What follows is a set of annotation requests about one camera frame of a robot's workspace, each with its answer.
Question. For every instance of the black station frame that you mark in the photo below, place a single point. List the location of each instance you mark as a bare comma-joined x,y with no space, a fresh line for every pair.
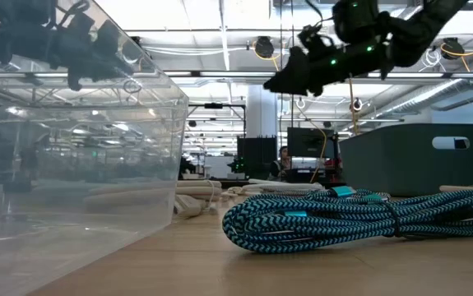
215,105

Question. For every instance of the teal plastic bin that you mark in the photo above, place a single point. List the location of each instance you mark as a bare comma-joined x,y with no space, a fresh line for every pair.
384,164

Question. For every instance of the clear plastic box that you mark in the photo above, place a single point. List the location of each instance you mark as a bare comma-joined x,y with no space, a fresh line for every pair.
96,164

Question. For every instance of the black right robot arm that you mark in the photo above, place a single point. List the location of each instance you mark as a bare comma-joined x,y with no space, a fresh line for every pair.
417,33

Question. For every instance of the silver ventilation duct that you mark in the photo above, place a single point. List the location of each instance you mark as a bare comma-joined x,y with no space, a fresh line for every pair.
425,96

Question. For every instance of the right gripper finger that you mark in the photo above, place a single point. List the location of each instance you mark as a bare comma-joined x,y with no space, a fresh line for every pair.
289,76
316,87

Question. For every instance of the black cabinet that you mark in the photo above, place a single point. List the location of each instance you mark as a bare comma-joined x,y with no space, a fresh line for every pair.
256,158

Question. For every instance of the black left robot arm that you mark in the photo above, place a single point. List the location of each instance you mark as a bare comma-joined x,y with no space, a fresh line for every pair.
14,33

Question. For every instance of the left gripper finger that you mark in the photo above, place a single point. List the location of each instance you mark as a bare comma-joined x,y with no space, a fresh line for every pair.
114,53
75,80

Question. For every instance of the white building column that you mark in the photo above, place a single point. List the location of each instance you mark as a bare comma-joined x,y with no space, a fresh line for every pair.
261,111

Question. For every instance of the dark room monitor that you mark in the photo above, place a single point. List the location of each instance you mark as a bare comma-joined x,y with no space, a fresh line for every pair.
310,141

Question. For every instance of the long overhead light bar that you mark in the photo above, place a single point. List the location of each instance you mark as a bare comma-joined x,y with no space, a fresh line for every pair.
404,75

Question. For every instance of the person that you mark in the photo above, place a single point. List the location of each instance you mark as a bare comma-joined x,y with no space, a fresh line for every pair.
284,158

